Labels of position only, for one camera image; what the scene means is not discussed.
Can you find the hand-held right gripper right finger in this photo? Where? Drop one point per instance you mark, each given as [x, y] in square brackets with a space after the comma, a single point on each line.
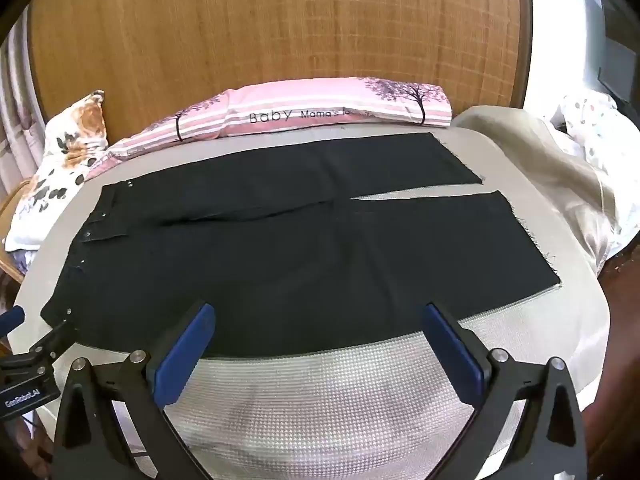
[452, 342]

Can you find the grey woven bed mat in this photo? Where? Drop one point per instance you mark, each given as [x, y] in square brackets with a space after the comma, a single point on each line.
[325, 410]

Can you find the beige blanket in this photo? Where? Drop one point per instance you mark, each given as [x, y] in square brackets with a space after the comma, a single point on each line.
[550, 170]

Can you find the dark cabinet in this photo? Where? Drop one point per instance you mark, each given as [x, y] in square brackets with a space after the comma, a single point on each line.
[622, 65]

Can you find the black pants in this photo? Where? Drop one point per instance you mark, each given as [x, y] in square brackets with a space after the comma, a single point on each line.
[300, 260]

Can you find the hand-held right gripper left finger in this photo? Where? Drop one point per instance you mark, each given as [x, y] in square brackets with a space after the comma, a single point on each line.
[186, 350]

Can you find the floral pillow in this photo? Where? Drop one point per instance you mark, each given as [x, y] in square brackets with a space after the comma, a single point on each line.
[60, 160]

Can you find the striped curtain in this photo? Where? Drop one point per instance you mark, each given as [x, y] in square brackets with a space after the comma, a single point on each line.
[17, 110]

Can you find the wooden headboard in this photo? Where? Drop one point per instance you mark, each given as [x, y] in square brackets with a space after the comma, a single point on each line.
[250, 25]

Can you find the white patterned cloth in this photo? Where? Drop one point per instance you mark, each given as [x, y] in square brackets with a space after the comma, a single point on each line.
[600, 125]

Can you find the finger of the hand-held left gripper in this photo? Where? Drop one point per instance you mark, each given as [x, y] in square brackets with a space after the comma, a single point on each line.
[11, 321]
[52, 340]

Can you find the wooden bedside furniture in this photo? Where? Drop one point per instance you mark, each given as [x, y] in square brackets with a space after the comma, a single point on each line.
[12, 260]

